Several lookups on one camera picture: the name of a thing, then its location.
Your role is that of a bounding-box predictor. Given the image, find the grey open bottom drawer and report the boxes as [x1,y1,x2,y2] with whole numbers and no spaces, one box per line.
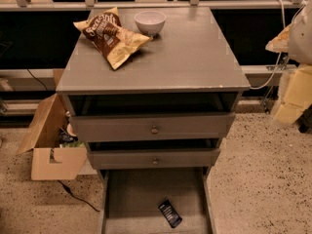
[97,168,216,234]

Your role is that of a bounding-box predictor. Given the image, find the items inside cardboard box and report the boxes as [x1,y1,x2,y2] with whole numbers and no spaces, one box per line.
[58,111,85,148]

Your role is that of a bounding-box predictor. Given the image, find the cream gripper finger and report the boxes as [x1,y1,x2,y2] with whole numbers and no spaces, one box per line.
[265,24,292,53]

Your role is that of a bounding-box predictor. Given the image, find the yellow brown chip bag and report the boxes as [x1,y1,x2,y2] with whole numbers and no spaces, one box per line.
[74,7,152,70]

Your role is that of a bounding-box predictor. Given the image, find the black floor cable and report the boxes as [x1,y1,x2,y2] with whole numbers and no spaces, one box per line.
[57,179,101,214]

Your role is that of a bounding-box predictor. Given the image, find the white ceramic bowl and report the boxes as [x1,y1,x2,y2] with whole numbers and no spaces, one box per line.
[135,11,167,36]

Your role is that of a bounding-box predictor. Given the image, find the white hanging cable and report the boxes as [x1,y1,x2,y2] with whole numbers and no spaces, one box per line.
[249,0,308,91]

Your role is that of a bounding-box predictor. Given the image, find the grey top drawer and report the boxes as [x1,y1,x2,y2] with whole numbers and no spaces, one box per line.
[70,113,235,142]

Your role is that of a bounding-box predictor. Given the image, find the dark blue rxbar wrapper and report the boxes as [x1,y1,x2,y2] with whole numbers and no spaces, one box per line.
[158,200,182,228]

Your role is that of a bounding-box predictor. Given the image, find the grey middle drawer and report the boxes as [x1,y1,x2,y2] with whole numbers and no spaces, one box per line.
[88,148,220,170]

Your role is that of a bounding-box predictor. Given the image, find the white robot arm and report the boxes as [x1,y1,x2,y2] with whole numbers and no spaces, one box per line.
[265,1,312,125]

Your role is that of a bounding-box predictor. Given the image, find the grey wooden drawer cabinet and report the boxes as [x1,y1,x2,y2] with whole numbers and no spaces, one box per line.
[55,6,252,234]

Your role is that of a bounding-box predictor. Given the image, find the open cardboard box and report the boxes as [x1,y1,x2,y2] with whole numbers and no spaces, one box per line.
[16,94,87,180]

